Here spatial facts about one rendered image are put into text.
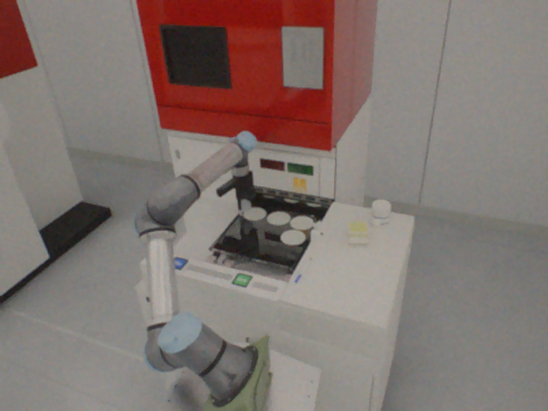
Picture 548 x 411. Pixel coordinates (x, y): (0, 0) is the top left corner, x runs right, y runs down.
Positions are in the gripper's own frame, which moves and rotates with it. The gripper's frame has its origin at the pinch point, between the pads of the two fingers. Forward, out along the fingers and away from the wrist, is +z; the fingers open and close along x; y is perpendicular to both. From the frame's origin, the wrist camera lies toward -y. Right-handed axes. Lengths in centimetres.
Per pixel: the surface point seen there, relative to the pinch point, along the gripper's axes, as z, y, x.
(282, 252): 1.4, 15.4, -28.8
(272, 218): 1.3, 14.1, -5.2
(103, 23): -45, -100, 243
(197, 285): -1.7, -17.1, -45.7
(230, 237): 1.4, -4.6, -15.6
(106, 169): 91, -130, 241
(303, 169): -18.6, 28.8, -0.1
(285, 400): 9, 8, -87
